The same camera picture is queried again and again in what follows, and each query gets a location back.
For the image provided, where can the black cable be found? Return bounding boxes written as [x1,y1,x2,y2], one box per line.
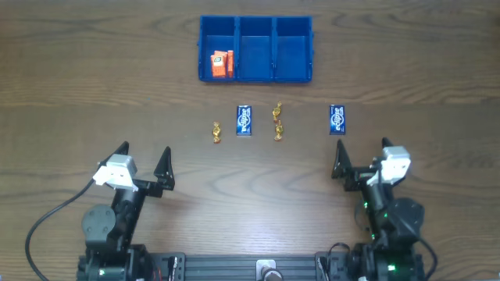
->
[24,179,97,281]
[416,236,438,280]

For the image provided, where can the mounting rail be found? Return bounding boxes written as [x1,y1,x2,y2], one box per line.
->
[77,251,356,281]

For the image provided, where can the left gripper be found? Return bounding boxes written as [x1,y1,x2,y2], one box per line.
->
[98,140,176,198]

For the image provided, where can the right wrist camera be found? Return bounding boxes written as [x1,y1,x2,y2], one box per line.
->
[365,146,413,187]

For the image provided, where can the blue candy pack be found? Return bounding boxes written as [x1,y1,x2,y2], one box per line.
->
[235,105,253,137]
[328,104,347,136]

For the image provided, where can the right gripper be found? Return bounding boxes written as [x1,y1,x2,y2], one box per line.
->
[331,137,395,192]

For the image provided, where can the blue tray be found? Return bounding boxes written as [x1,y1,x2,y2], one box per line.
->
[198,14,315,84]

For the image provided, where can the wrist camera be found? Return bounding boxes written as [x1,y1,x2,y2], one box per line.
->
[92,153,138,192]
[365,146,413,187]

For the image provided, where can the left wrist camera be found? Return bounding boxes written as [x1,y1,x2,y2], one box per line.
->
[92,153,138,192]

